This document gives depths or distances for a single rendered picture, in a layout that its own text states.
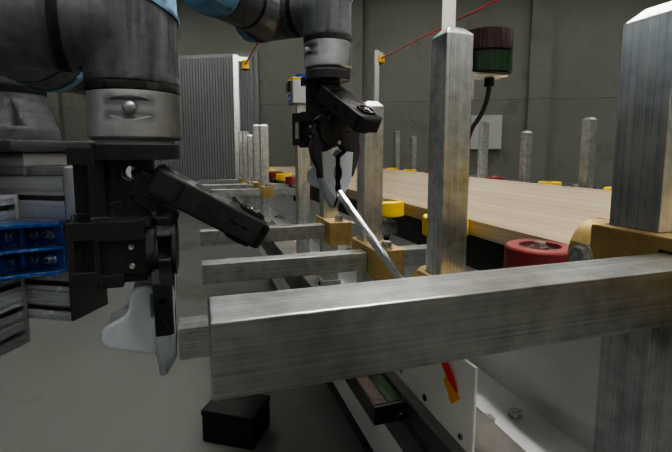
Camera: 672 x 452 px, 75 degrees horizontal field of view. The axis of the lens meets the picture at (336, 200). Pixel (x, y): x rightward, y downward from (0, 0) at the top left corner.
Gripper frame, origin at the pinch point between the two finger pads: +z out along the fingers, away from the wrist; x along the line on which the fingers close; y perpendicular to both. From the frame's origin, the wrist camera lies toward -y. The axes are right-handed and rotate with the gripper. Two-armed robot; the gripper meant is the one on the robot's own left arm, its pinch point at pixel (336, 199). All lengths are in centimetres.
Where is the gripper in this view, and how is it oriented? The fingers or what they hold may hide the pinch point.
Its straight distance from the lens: 69.1
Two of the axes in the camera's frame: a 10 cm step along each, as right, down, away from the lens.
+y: -6.1, -0.9, 7.9
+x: -7.9, 0.7, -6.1
